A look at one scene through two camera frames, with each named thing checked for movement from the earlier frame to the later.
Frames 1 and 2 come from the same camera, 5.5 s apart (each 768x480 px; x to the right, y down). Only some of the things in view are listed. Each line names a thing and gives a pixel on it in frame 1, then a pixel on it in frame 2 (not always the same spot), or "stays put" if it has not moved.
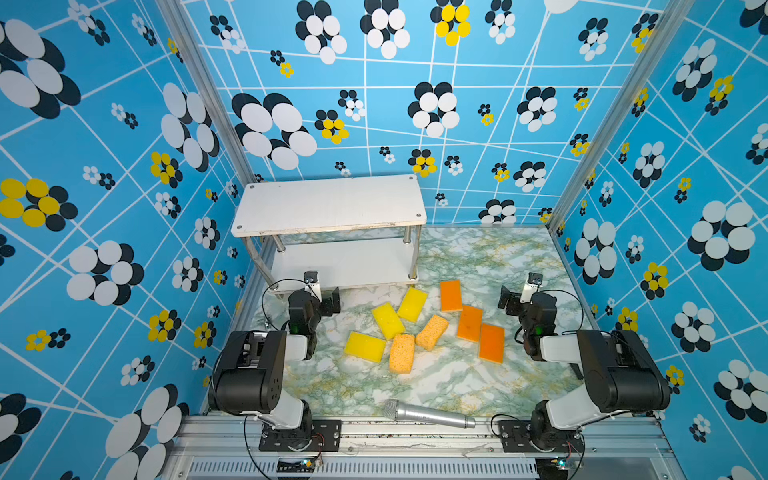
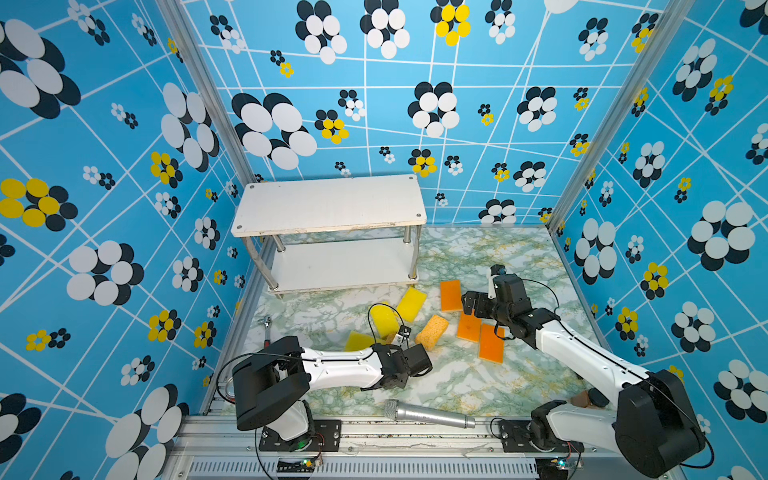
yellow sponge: [364, 347] stays put
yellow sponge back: [413, 304] stays put
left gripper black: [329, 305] -> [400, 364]
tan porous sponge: [432, 332] stays put
